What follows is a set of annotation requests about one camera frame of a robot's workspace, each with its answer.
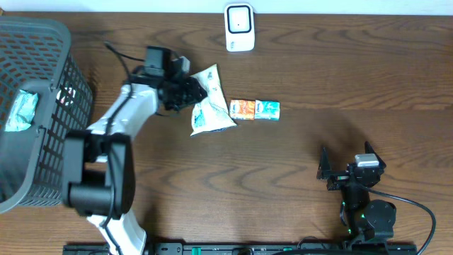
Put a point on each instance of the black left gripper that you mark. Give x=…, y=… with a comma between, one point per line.
x=185, y=93

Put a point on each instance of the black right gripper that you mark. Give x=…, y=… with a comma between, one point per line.
x=325, y=168

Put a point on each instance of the large white wet-wipes pack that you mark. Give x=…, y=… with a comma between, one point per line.
x=211, y=114

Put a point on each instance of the orange Kleenex tissue pack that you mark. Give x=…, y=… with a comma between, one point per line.
x=242, y=109

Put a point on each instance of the green Kleenex tissue pack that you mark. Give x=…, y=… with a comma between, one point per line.
x=267, y=110

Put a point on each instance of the teal crinkled snack packet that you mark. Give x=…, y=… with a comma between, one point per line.
x=22, y=112

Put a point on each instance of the small dark green box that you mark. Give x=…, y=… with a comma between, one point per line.
x=66, y=96

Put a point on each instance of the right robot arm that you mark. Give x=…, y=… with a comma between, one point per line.
x=369, y=222

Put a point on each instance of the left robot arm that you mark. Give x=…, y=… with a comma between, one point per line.
x=98, y=179

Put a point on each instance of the white barcode scanner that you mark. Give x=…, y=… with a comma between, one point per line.
x=239, y=27

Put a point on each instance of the grey plastic mesh basket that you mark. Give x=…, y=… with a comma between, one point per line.
x=35, y=57

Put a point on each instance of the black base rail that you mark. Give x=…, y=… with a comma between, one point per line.
x=270, y=249

